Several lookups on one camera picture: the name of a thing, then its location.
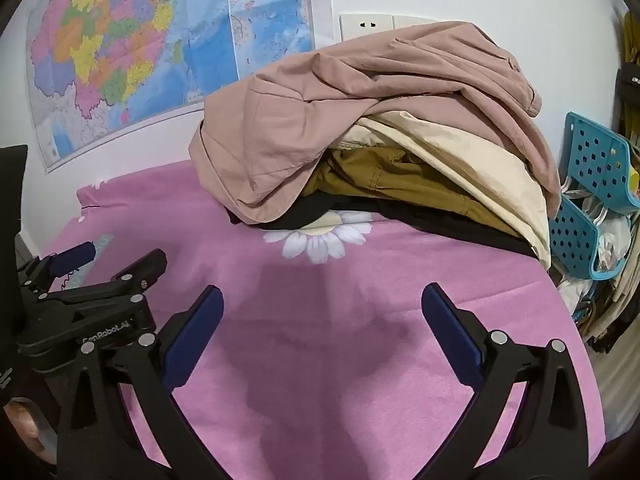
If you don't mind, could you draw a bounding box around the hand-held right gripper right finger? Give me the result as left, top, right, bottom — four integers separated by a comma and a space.
410, 282, 593, 480

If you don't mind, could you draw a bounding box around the person's left hand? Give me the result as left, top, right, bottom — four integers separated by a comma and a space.
2, 400, 58, 463

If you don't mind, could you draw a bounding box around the mustard garment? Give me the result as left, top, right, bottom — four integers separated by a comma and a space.
302, 146, 526, 238

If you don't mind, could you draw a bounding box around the colourful wall map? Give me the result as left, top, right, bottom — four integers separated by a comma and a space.
25, 0, 321, 176

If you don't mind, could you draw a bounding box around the blue perforated plastic basket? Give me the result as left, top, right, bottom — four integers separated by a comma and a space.
547, 111, 640, 281

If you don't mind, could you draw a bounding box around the cream garment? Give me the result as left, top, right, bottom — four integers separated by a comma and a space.
332, 110, 553, 268

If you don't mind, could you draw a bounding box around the white plastic bag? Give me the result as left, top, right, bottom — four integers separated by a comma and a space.
594, 214, 632, 272

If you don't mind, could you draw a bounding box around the beige cloth pile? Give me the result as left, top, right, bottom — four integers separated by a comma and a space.
555, 240, 640, 356

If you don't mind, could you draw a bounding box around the pink floral bed sheet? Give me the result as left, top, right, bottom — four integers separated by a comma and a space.
42, 160, 606, 480

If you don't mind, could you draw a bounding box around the pink jacket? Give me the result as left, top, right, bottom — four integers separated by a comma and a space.
189, 21, 562, 226

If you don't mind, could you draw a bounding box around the black garment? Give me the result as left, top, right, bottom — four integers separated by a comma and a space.
227, 192, 538, 261

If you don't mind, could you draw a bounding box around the olive hanging cloth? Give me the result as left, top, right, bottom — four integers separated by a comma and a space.
621, 10, 640, 133

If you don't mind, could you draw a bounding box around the black bag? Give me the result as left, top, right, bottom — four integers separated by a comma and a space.
615, 62, 640, 107

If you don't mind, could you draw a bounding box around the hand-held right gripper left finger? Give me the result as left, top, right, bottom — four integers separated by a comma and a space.
56, 285, 236, 480

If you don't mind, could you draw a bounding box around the white wall socket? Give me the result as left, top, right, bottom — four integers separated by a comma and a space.
340, 11, 395, 41

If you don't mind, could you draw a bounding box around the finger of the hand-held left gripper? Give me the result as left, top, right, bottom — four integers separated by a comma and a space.
20, 242, 97, 293
39, 248, 168, 319

